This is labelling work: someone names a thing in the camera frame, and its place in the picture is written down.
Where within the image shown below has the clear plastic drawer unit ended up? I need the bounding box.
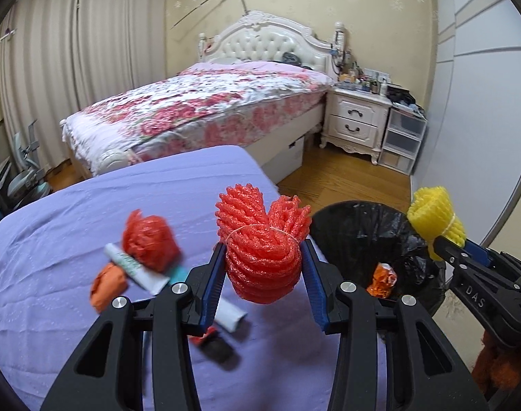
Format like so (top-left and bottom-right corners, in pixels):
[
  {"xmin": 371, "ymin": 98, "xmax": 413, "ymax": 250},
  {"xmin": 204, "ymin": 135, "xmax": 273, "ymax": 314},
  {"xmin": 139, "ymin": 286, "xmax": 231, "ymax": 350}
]
[{"xmin": 378, "ymin": 105, "xmax": 428, "ymax": 176}]

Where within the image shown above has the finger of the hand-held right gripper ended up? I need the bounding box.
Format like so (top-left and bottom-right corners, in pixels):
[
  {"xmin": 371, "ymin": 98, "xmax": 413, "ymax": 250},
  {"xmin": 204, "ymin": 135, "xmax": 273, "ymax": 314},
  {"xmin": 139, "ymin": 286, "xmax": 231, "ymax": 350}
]
[
  {"xmin": 434, "ymin": 236, "xmax": 477, "ymax": 285},
  {"xmin": 463, "ymin": 240, "xmax": 507, "ymax": 264}
]

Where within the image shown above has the pink bed sheet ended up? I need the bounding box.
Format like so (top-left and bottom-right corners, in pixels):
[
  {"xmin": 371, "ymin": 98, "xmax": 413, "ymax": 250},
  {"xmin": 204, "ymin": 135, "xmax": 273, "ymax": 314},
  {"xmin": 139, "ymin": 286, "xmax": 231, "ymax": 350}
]
[{"xmin": 179, "ymin": 61, "xmax": 336, "ymax": 84}]

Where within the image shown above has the orange cellophane wrapper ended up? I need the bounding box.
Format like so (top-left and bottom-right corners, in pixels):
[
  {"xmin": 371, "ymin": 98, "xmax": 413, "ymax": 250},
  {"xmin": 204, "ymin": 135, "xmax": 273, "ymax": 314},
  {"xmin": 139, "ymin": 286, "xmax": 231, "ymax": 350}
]
[{"xmin": 367, "ymin": 262, "xmax": 399, "ymax": 298}]

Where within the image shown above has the orange-red foam net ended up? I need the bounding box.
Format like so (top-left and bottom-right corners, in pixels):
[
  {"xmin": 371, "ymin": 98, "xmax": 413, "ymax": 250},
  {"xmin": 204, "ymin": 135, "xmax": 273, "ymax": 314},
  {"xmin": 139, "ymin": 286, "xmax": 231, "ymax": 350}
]
[{"xmin": 216, "ymin": 183, "xmax": 313, "ymax": 306}]

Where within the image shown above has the black lined waste bin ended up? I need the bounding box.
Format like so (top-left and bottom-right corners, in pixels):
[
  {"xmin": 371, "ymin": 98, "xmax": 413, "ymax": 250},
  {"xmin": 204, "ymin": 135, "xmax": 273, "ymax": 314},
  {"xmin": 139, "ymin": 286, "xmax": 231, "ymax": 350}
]
[{"xmin": 308, "ymin": 200, "xmax": 449, "ymax": 343}]

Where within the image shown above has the white storage box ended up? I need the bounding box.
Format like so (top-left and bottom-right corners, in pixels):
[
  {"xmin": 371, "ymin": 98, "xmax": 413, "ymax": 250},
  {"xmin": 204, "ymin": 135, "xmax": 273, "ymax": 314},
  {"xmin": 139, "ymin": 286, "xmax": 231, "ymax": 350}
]
[{"xmin": 260, "ymin": 136, "xmax": 305, "ymax": 180}]

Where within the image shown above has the cluster of toiletry bottles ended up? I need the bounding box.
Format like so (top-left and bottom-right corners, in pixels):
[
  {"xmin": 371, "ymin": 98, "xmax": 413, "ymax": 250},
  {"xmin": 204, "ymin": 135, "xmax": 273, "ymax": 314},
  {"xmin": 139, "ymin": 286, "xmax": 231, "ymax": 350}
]
[{"xmin": 338, "ymin": 62, "xmax": 392, "ymax": 94}]

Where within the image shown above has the purple tablecloth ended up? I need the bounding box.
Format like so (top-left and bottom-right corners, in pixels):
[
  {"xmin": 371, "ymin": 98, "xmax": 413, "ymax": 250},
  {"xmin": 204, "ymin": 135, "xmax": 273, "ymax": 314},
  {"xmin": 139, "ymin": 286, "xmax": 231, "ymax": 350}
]
[{"xmin": 0, "ymin": 146, "xmax": 389, "ymax": 411}]

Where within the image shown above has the yellow foam net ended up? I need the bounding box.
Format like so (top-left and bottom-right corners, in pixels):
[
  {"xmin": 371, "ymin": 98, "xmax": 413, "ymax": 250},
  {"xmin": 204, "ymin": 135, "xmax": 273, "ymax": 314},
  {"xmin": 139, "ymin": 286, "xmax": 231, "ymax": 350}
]
[{"xmin": 407, "ymin": 186, "xmax": 467, "ymax": 262}]

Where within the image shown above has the white sliding wardrobe door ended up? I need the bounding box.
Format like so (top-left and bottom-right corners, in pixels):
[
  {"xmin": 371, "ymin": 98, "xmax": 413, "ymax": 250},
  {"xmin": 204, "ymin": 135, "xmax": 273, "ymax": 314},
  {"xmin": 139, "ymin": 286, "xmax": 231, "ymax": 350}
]
[{"xmin": 410, "ymin": 0, "xmax": 521, "ymax": 240}]

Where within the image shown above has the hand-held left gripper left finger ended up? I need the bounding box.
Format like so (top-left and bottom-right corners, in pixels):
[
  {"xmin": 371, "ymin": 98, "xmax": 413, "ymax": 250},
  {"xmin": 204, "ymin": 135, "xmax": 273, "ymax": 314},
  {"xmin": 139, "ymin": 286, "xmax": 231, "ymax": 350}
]
[{"xmin": 41, "ymin": 242, "xmax": 227, "ymax": 411}]

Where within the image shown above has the white gadget with cables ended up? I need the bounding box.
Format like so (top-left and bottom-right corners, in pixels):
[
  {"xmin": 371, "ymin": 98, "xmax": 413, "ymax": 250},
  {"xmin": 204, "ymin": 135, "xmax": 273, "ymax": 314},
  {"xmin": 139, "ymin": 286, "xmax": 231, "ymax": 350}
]
[{"xmin": 331, "ymin": 21, "xmax": 351, "ymax": 73}]

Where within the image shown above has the orange paper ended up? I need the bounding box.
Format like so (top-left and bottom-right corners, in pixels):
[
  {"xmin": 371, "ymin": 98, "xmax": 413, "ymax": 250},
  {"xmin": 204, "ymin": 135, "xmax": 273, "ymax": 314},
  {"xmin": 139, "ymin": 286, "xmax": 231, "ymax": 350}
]
[{"xmin": 89, "ymin": 263, "xmax": 128, "ymax": 314}]

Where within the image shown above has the white nightstand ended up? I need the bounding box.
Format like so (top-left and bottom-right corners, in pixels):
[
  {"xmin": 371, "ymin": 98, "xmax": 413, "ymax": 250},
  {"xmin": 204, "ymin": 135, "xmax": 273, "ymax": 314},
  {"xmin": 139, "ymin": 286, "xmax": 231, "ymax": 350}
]
[{"xmin": 320, "ymin": 83, "xmax": 392, "ymax": 165}]

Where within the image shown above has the beige curtain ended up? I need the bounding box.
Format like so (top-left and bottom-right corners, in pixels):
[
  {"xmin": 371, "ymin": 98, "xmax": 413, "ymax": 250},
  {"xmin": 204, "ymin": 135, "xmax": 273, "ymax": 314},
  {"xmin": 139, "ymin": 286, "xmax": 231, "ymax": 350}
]
[
  {"xmin": 0, "ymin": 0, "xmax": 83, "ymax": 172},
  {"xmin": 76, "ymin": 0, "xmax": 169, "ymax": 103}
]

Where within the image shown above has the thin dark rod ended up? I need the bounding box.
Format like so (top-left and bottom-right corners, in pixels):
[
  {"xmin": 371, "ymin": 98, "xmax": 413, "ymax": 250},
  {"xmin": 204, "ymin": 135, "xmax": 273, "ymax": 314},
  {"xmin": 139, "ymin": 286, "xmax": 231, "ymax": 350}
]
[{"xmin": 170, "ymin": 0, "xmax": 249, "ymax": 32}]

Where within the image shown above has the grey office chair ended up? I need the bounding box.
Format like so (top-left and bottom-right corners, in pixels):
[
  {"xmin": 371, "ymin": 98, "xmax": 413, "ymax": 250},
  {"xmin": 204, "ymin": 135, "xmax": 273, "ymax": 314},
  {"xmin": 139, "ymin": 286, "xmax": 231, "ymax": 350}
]
[{"xmin": 5, "ymin": 124, "xmax": 51, "ymax": 200}]

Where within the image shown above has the red plastic bag ball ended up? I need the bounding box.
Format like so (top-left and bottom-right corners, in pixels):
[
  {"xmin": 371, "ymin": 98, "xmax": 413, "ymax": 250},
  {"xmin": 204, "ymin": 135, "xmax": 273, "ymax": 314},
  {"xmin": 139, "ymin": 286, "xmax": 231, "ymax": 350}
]
[{"xmin": 122, "ymin": 210, "xmax": 179, "ymax": 272}]

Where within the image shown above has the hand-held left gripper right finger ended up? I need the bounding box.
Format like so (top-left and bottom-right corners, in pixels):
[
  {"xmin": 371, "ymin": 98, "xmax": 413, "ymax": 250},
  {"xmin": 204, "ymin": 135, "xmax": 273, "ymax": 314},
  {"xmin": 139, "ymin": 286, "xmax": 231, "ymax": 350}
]
[{"xmin": 302, "ymin": 239, "xmax": 489, "ymax": 411}]

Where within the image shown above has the white bed frame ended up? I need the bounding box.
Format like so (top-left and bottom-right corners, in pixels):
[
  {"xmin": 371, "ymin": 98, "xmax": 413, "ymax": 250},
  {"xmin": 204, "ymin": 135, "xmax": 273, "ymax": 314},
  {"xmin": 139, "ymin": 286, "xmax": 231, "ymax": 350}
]
[{"xmin": 61, "ymin": 11, "xmax": 347, "ymax": 180}]

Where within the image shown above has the red bottle with black cap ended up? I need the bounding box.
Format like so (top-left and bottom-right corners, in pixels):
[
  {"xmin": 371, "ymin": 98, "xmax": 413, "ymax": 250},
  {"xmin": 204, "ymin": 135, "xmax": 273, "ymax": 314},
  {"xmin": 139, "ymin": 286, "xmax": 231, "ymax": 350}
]
[{"xmin": 188, "ymin": 325, "xmax": 237, "ymax": 362}]

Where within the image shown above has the black bag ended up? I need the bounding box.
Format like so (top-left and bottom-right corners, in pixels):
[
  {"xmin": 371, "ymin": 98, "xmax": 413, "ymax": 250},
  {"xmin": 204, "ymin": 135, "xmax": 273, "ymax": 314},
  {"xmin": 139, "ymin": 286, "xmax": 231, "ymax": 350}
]
[{"xmin": 389, "ymin": 88, "xmax": 426, "ymax": 114}]

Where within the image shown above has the teal and white tube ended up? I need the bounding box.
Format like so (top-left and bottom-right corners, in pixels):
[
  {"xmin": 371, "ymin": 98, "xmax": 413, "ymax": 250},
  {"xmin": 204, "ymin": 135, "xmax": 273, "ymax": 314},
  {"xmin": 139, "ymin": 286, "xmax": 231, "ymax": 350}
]
[{"xmin": 170, "ymin": 264, "xmax": 249, "ymax": 334}]

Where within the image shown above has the floral bedspread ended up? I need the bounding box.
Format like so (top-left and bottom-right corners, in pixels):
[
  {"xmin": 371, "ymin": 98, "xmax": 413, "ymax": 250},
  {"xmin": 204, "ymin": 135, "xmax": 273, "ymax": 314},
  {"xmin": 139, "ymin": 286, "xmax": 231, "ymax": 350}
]
[{"xmin": 62, "ymin": 68, "xmax": 336, "ymax": 172}]

